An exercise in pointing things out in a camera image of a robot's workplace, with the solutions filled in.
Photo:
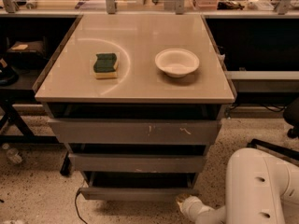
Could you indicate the grey bottom drawer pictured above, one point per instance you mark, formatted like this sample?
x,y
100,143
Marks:
x,y
141,187

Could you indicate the grey drawer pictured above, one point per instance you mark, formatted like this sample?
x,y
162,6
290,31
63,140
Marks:
x,y
136,131
141,187
137,164

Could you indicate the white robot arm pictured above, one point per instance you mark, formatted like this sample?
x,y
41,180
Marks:
x,y
259,189

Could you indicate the grey drawer cabinet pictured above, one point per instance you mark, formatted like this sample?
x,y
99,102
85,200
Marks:
x,y
140,90

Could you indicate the grey top drawer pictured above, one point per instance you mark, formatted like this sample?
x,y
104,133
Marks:
x,y
136,131

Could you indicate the grey middle drawer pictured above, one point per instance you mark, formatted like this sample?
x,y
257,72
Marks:
x,y
137,164

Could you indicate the white bowl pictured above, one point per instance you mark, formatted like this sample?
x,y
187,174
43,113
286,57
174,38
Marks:
x,y
177,62

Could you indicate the green yellow sponge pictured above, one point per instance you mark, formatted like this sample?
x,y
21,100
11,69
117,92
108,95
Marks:
x,y
106,65

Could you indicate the black side table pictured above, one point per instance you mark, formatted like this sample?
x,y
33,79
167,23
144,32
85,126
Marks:
x,y
17,89

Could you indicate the dark bag with note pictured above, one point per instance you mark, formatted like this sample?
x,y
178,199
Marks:
x,y
28,54

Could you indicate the clear plastic bottle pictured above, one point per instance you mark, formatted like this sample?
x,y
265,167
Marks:
x,y
13,154

